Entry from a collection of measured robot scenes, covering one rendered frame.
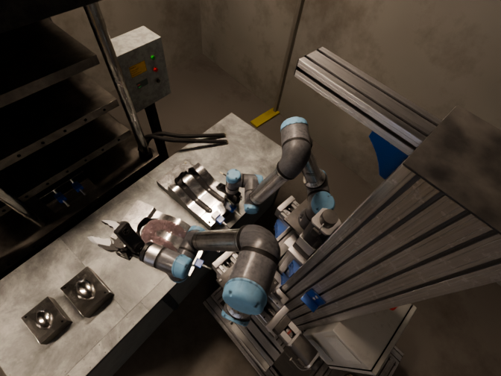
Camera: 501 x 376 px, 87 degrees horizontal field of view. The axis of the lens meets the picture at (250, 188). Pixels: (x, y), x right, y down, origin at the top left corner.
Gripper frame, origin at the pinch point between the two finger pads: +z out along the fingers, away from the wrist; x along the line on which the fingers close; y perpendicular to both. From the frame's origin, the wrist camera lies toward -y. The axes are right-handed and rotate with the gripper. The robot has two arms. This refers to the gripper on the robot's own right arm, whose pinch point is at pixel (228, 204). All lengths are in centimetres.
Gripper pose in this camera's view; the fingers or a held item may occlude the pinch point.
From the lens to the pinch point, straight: 165.9
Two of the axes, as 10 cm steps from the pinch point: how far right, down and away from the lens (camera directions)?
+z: -1.0, 5.2, 8.5
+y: 7.6, 5.9, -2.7
